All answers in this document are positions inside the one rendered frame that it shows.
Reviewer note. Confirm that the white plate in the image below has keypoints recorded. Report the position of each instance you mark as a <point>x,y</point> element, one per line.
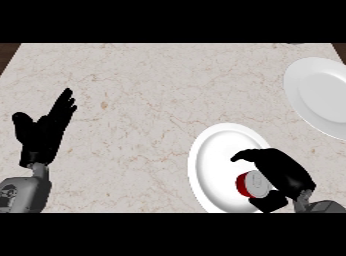
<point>328,96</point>
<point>220,166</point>

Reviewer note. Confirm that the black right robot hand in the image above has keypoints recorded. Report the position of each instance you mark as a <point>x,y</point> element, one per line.
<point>283,170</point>

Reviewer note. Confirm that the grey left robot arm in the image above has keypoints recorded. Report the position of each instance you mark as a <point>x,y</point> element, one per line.
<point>19,193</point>

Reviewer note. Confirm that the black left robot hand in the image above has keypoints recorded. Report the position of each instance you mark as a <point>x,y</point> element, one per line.
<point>41,133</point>

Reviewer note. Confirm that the red can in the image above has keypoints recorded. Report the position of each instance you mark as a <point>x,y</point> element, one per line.
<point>252,184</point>

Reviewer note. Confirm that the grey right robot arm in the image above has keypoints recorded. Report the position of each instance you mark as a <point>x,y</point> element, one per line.
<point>314,204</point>

